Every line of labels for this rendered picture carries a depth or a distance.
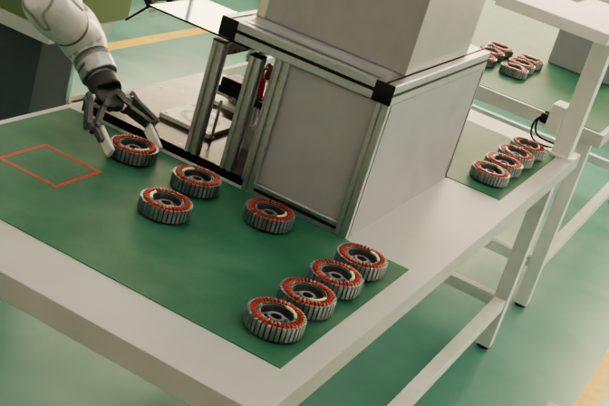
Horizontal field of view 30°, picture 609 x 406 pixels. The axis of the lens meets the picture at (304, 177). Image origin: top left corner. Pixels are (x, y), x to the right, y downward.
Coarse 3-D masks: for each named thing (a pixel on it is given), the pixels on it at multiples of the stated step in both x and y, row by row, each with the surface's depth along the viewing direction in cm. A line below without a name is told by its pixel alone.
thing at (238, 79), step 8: (224, 80) 280; (232, 80) 279; (240, 80) 280; (224, 88) 280; (232, 88) 279; (240, 88) 278; (224, 96) 281; (232, 96) 279; (256, 96) 280; (256, 104) 277; (256, 112) 281; (256, 120) 283
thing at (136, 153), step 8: (112, 136) 260; (120, 136) 260; (128, 136) 262; (136, 136) 263; (112, 144) 256; (120, 144) 256; (128, 144) 260; (136, 144) 263; (144, 144) 262; (152, 144) 262; (120, 152) 255; (128, 152) 254; (136, 152) 255; (144, 152) 256; (152, 152) 258; (120, 160) 256; (128, 160) 256; (136, 160) 255; (144, 160) 256; (152, 160) 258
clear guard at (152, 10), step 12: (192, 0) 280; (204, 0) 283; (144, 12) 268; (156, 12) 274; (168, 12) 263; (180, 12) 266; (192, 12) 269; (204, 12) 273; (216, 12) 276; (228, 12) 279; (192, 24) 261; (204, 24) 262; (216, 24) 265
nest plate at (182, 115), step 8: (192, 104) 297; (160, 112) 285; (168, 112) 286; (176, 112) 287; (184, 112) 289; (192, 112) 291; (168, 120) 284; (176, 120) 283; (184, 120) 284; (224, 120) 293; (208, 128) 284; (216, 128) 285; (224, 128) 287; (208, 136) 280
